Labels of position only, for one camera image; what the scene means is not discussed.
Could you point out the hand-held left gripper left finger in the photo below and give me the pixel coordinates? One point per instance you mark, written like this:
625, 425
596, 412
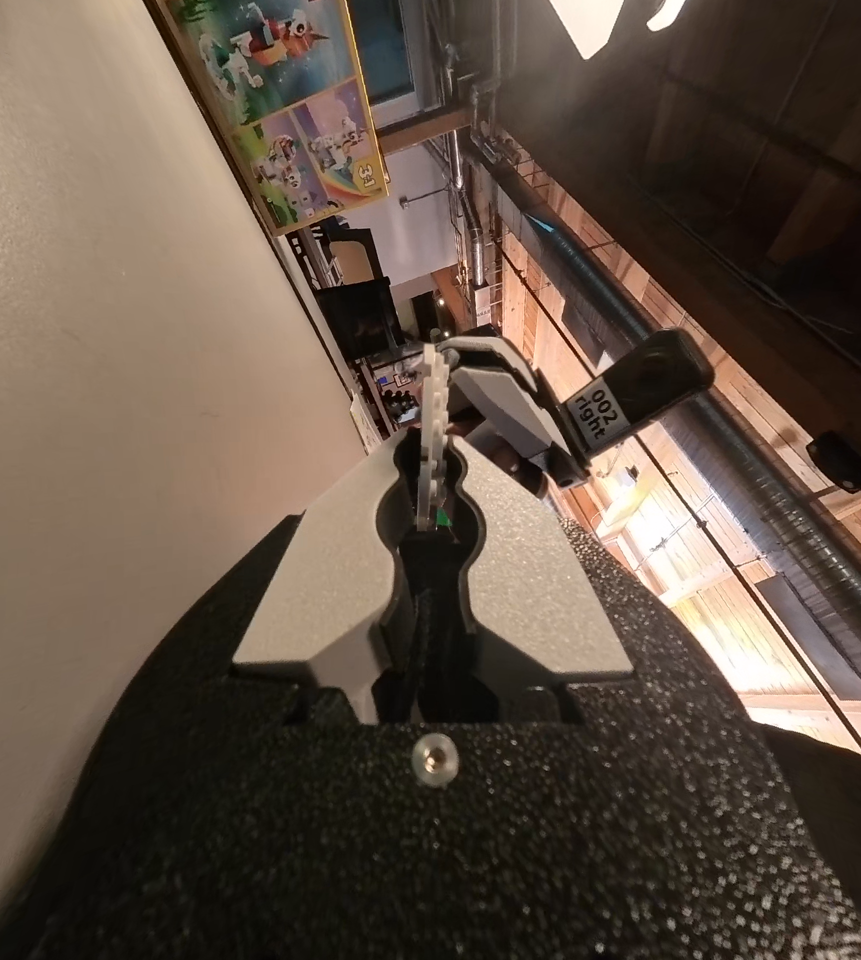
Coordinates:
318, 592

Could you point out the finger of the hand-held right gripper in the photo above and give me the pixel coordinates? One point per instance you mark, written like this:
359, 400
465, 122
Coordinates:
513, 412
490, 349

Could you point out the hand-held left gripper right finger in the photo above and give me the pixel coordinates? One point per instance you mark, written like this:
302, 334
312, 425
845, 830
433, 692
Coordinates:
543, 592

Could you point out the round cream lego plate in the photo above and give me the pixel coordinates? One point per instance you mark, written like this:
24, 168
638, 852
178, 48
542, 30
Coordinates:
434, 427

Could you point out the lego instruction booklet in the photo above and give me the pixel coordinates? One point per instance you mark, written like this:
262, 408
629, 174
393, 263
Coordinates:
364, 424

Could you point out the yellow lego set box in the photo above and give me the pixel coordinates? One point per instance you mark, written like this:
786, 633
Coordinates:
280, 97

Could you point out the person's right hand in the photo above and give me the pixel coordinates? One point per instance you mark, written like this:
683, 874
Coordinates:
509, 461

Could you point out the black office chair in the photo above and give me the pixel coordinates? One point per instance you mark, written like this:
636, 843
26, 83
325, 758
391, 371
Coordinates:
363, 319

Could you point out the black ceiling box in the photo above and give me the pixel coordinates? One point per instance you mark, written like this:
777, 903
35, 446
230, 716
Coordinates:
843, 461

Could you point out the white studio light panel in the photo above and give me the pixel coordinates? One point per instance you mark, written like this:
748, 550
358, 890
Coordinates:
595, 22

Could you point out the long grey ceiling duct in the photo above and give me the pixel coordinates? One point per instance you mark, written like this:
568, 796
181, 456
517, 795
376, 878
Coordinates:
700, 397

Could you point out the silver ventilation duct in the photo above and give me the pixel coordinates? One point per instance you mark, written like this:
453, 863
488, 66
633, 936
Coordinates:
479, 251

